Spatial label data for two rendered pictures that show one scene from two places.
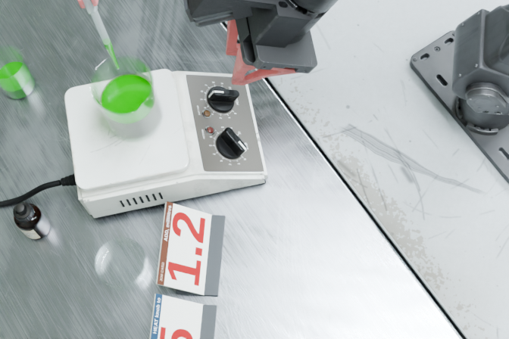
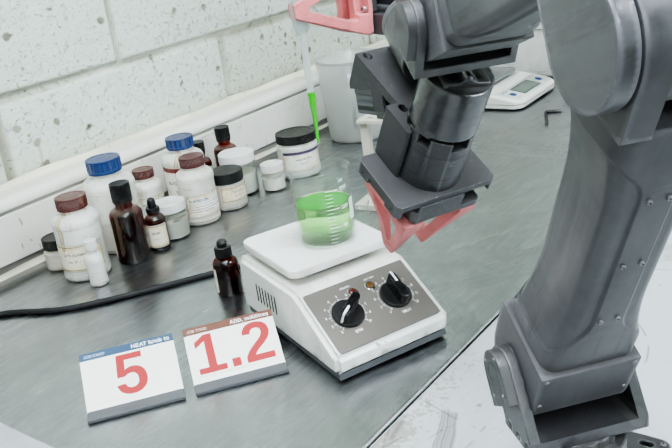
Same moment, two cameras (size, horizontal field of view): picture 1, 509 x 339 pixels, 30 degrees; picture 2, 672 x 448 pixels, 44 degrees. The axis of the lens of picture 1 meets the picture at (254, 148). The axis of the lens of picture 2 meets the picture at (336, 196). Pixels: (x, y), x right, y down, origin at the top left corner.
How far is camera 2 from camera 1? 0.84 m
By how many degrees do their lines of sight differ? 62
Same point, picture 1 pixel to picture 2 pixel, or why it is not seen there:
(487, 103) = (496, 381)
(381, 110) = (496, 430)
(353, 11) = not seen: hidden behind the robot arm
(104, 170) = (265, 243)
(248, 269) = (234, 405)
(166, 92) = (362, 242)
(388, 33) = not seen: hidden behind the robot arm
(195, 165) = (305, 290)
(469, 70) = (503, 313)
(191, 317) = (163, 379)
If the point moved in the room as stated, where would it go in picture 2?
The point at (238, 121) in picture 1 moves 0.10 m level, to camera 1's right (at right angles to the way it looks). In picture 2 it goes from (383, 317) to (444, 359)
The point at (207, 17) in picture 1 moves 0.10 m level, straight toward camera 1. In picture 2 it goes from (362, 99) to (262, 126)
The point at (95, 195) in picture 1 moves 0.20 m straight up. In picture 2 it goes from (248, 262) to (215, 79)
